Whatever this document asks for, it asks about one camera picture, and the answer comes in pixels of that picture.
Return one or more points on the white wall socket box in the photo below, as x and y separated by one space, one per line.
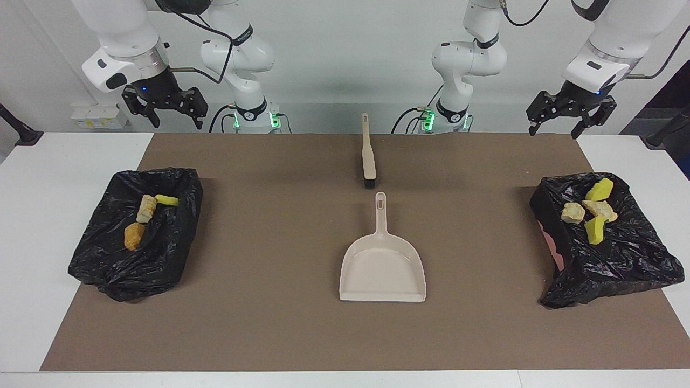
99 117

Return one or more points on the beige plastic dustpan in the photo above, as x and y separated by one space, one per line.
383 269

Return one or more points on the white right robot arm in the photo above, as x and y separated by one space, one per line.
124 32

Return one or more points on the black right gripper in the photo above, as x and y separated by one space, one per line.
159 89

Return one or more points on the pink bin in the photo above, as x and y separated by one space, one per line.
552 248

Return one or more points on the black bag lined bin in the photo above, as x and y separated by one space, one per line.
161 253

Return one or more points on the black stand foot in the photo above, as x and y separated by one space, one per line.
24 136
660 137

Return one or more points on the pale sponge piece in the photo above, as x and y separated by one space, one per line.
599 209

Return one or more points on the black bag over pink bin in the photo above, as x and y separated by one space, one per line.
620 264

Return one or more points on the orange brown sponge piece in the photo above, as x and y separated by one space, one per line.
133 237

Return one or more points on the beige sponge piece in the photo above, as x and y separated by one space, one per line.
572 213

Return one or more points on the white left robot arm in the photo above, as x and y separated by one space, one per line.
625 32

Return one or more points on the green and yellow sponge piece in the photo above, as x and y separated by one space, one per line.
594 230

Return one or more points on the notched yellow sponge piece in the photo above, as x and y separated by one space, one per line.
168 200

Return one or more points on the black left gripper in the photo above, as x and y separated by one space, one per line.
585 99

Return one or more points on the beige hand brush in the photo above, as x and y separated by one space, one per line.
368 156

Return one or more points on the brown table mat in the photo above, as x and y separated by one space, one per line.
269 334

